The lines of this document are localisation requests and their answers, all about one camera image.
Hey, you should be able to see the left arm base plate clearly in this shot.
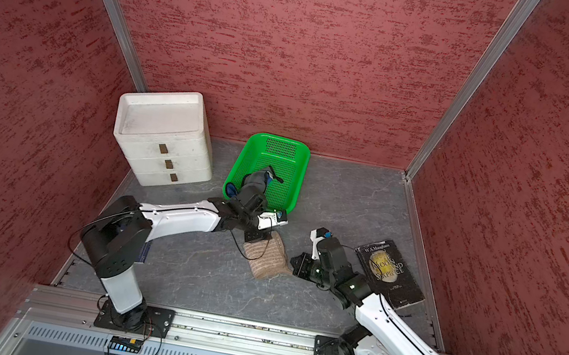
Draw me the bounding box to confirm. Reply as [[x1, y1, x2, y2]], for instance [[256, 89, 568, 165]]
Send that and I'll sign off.
[[94, 300, 176, 339]]

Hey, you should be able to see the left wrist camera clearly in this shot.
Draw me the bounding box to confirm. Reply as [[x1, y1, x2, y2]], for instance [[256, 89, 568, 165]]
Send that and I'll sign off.
[[257, 210, 288, 231]]

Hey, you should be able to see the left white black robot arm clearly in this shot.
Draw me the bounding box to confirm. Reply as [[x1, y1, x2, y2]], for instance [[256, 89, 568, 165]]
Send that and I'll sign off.
[[79, 167, 287, 336]]

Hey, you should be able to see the metal corner post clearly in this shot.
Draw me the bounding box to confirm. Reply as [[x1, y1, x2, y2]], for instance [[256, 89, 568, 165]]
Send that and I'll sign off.
[[44, 0, 164, 94], [404, 0, 545, 198]]

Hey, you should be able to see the left metal corner post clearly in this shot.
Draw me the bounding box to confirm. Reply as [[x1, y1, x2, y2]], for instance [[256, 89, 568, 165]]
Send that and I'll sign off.
[[44, 0, 164, 94]]

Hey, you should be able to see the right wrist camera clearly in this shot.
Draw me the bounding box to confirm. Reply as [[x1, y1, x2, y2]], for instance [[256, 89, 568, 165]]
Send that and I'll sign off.
[[310, 227, 332, 261]]

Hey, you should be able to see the blue book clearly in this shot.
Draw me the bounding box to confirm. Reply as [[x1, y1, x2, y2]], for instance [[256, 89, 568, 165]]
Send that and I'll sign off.
[[135, 241, 151, 264]]

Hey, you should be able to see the brown striped dishcloth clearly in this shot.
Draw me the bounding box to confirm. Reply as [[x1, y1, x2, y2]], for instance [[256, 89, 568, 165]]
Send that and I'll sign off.
[[243, 232, 292, 280]]

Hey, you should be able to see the green plastic basket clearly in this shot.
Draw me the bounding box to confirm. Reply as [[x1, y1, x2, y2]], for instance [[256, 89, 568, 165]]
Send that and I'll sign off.
[[222, 133, 311, 213]]

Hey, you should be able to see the grey blue cloth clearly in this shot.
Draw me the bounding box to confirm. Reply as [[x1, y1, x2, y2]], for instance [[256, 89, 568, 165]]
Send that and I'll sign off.
[[224, 166, 284, 208]]

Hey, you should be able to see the black gold book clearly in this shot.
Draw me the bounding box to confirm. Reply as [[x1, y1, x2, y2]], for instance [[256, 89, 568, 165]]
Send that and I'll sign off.
[[354, 239, 425, 310]]

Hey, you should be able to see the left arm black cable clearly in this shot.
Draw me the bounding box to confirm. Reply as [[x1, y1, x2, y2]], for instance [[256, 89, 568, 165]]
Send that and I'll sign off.
[[223, 224, 277, 265]]

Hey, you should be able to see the white three-drawer cabinet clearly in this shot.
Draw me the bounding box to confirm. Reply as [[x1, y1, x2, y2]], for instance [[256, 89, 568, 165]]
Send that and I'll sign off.
[[113, 92, 213, 187]]

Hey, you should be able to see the aluminium rail frame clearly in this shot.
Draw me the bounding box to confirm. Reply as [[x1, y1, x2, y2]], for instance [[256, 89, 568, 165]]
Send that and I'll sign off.
[[0, 285, 335, 355]]

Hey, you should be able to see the right metal corner post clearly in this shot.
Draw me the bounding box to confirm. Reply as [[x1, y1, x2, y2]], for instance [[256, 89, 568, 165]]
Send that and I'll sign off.
[[404, 0, 545, 198]]

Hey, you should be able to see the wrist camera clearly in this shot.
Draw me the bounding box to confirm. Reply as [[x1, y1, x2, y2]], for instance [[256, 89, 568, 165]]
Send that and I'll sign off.
[[310, 227, 332, 261], [257, 210, 288, 231]]

